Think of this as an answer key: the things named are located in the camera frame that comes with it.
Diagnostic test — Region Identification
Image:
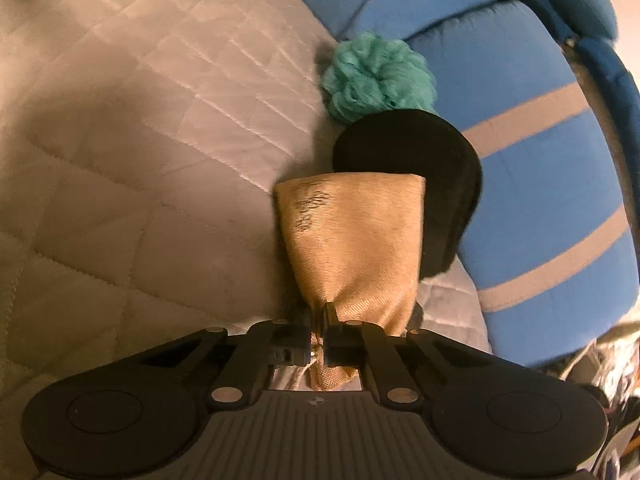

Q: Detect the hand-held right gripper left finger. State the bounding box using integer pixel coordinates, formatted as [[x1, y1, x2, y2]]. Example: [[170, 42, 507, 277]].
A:
[[135, 310, 313, 403]]

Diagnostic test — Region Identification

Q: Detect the tan drawstring pouch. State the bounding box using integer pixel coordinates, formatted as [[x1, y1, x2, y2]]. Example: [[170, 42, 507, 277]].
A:
[[272, 172, 427, 392]]

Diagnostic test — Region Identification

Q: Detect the grey quilted bedspread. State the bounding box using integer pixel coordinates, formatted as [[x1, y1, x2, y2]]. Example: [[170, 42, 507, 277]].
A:
[[0, 0, 493, 396]]

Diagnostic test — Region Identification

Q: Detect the black round cap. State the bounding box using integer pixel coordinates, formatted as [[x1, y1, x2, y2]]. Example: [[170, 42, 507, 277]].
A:
[[332, 111, 485, 278]]

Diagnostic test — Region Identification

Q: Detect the clear plastic bag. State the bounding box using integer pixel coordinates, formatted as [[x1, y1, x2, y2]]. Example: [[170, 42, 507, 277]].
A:
[[560, 320, 640, 461]]

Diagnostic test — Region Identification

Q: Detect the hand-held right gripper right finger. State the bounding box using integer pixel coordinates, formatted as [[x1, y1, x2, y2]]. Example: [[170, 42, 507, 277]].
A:
[[322, 302, 493, 406]]

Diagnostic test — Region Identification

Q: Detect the teal bath loofah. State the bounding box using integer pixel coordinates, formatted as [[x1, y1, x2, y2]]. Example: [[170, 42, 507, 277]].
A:
[[321, 31, 437, 125]]

